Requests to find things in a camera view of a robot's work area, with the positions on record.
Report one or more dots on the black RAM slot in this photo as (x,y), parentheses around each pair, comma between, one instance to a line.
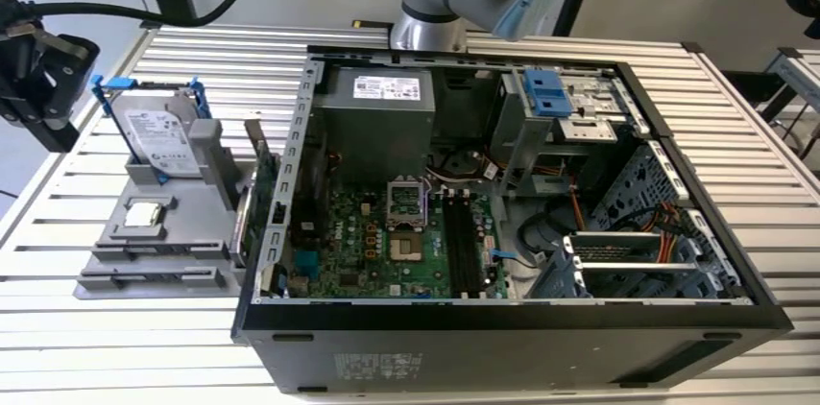
(451,242)
(458,242)
(470,242)

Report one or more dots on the hard disk in blue carrier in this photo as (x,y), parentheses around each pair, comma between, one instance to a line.
(156,136)

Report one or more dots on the silver CPU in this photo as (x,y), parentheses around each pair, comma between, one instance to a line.
(141,214)

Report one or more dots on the grey parts rack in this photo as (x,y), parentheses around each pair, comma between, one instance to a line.
(185,213)

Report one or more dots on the green graphics card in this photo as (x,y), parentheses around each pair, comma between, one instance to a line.
(259,194)

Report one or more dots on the grey power supply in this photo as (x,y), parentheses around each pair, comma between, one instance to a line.
(371,136)

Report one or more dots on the blue plastic connector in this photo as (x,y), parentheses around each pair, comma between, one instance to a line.
(279,280)

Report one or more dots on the teal plastic connector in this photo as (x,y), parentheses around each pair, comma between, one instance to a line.
(307,265)

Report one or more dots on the green motherboard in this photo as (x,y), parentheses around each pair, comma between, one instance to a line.
(358,256)

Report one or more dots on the CPU socket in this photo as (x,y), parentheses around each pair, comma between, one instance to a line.
(407,246)

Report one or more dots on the round black speaker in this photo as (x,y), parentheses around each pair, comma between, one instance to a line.
(458,166)

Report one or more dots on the grey metal drive cage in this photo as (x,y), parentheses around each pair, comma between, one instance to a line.
(522,146)

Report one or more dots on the blue plastic bay latch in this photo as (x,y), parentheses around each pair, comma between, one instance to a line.
(545,93)

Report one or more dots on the silver drive tray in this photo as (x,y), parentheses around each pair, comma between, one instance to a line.
(586,130)

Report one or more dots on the black PC case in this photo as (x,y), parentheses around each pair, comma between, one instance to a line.
(448,357)

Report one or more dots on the grey metal disk bay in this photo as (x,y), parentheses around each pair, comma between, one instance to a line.
(614,244)

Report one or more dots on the metal slat side table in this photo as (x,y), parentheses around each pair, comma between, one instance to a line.
(800,74)

